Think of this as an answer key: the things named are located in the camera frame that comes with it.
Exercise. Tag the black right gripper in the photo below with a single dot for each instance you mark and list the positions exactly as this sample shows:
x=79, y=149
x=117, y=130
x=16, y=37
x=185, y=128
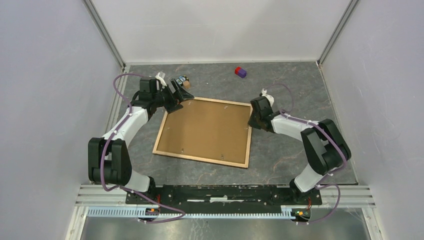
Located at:
x=252, y=123

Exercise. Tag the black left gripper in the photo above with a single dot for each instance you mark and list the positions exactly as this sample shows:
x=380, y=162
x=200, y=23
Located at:
x=181, y=95

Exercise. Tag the brown cardboard backing board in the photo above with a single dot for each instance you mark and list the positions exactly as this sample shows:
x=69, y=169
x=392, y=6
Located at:
x=205, y=132

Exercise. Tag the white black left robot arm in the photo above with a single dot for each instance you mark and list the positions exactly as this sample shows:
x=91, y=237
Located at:
x=108, y=156

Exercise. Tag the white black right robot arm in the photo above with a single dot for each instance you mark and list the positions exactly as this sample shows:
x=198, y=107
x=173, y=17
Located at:
x=325, y=148

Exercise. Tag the small wooden cube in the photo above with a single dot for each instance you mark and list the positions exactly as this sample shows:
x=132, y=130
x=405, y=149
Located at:
x=186, y=84

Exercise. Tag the blue owl toy block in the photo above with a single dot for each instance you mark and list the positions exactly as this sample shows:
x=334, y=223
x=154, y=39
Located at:
x=181, y=79

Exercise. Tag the red purple block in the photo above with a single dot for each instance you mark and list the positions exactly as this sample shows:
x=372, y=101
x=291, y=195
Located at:
x=239, y=71

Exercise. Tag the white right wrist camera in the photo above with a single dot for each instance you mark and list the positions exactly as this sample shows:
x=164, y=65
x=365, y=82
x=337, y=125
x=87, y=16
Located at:
x=270, y=98

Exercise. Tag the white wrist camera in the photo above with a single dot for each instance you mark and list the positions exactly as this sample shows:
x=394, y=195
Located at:
x=270, y=98
x=160, y=76

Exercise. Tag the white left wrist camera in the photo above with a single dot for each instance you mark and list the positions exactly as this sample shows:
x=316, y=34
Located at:
x=160, y=76

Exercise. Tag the white cable chain strip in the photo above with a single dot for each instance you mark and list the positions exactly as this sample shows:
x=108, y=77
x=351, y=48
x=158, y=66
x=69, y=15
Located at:
x=146, y=213

